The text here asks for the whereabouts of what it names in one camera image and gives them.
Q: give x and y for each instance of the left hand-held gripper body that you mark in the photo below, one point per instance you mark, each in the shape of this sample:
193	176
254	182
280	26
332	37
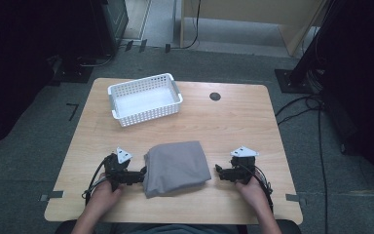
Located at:
118	172

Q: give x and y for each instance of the grey cloth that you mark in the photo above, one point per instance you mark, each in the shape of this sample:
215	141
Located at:
175	167

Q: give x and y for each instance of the dark cabinet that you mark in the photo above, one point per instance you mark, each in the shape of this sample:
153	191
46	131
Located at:
112	26

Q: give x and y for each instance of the round black table grommet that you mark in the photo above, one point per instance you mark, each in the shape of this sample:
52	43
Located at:
215	96

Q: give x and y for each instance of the person's left hand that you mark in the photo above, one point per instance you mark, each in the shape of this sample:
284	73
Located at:
102	198

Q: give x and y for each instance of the black stand with base plate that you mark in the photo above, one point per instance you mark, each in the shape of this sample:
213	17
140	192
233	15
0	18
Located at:
293	79

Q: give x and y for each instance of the person's right hand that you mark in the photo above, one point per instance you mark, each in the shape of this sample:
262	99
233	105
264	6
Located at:
251	195

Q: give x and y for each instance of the grey tape strip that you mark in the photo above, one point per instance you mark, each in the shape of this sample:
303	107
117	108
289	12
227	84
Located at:
294	197
52	195

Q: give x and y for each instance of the black stand base plate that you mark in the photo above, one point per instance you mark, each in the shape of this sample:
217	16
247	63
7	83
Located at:
73	73

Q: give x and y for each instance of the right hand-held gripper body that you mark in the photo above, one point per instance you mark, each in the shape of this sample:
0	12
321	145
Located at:
242	169

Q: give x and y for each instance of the light wooden desk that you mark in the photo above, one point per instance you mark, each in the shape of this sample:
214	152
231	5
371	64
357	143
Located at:
256	11

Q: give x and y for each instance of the dark curtain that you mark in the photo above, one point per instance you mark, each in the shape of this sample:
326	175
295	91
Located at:
19	65

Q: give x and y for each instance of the person's grey shirt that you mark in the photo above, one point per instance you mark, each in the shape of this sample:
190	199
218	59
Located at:
175	229

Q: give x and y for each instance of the white plastic basket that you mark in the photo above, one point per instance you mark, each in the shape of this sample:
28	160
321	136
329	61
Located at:
144	100

